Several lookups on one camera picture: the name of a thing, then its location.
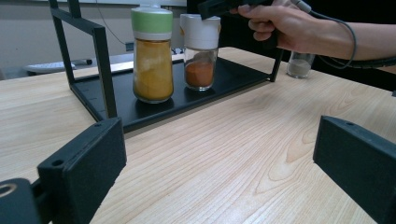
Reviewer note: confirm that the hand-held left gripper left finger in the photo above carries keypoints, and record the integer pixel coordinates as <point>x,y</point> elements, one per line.
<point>84,165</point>

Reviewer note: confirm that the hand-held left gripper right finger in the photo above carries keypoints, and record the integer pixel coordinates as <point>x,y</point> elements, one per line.
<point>358,161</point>

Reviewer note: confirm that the orange spice jar white lid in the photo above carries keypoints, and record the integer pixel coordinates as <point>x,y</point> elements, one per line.
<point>200,62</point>

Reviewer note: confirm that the black metal two-tier rack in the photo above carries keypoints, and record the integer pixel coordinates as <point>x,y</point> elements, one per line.
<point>199,81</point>

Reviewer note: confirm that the yellow spice jar green lid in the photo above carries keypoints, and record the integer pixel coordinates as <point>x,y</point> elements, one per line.
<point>153,68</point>

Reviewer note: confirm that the grey spice jar white lid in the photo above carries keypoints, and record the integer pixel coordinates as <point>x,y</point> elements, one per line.
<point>300,67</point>

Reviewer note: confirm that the white flat device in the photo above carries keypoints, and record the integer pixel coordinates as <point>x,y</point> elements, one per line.
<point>49,67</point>

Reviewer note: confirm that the small dark wall box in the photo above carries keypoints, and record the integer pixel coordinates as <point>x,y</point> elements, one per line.
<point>130,46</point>

